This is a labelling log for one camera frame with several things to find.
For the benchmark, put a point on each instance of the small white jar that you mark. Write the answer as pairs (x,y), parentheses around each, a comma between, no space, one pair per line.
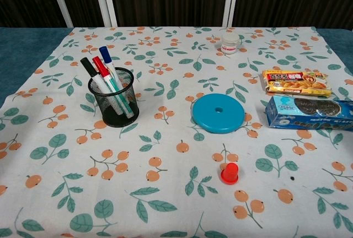
(229,45)

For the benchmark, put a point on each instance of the red cap marker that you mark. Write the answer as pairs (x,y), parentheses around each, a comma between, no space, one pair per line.
(99,65)

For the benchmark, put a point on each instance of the blue cookie box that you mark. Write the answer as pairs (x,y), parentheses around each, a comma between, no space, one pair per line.
(306,114)

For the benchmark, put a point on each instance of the white frame post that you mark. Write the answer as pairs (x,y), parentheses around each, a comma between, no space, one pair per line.
(60,1)
(106,1)
(230,1)

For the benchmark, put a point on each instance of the black cap marker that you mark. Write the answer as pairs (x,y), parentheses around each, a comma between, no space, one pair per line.
(88,65)

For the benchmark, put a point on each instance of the black mesh pen holder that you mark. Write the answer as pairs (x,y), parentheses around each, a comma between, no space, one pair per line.
(121,119)

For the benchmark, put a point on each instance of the blue round disc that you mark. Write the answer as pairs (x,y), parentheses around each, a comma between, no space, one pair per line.
(209,116)

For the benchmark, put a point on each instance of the yellow curry box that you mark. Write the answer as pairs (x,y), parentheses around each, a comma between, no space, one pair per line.
(296,82)

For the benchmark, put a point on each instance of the small red cup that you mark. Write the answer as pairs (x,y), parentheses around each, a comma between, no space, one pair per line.
(229,173)

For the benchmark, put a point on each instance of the blue-capped white marker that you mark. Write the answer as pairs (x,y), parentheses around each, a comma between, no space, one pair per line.
(105,54)

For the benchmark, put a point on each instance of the floral white tablecloth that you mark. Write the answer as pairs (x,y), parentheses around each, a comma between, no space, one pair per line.
(176,83)

